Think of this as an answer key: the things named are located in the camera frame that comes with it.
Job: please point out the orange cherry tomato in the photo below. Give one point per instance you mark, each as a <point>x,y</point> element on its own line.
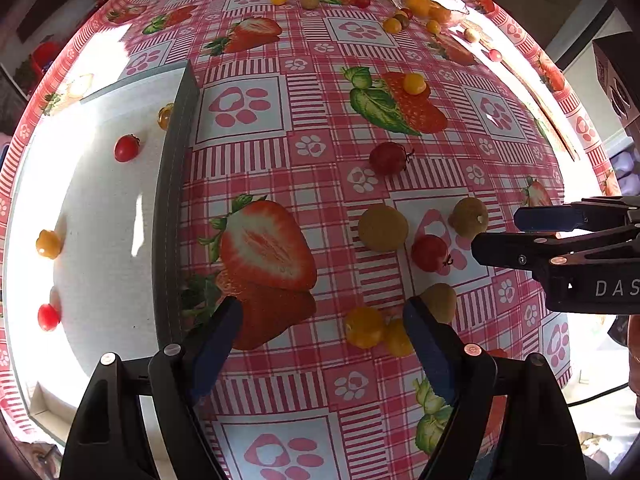
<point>441,13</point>
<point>419,4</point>
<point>433,26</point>
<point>165,116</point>

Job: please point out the brown cardboard box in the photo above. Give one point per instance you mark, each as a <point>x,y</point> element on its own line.
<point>617,85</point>

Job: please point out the large green cherry tomato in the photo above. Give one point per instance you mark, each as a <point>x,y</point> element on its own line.
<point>382,228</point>

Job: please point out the red plastic container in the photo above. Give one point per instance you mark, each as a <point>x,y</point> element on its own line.
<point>45,54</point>

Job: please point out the strawberry print checked tablecloth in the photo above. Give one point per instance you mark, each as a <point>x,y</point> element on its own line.
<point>310,110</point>

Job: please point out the dark red cherry tomato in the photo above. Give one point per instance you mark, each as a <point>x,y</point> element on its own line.
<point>387,158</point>
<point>403,17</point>

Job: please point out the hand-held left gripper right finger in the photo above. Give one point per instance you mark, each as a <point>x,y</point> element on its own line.
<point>430,350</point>

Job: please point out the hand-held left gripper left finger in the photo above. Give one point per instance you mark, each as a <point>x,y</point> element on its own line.
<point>215,347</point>

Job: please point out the white tray with black rim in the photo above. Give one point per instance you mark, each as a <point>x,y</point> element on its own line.
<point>100,210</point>

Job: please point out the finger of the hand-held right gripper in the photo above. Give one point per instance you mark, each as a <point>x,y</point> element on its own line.
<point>510,251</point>
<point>545,218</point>

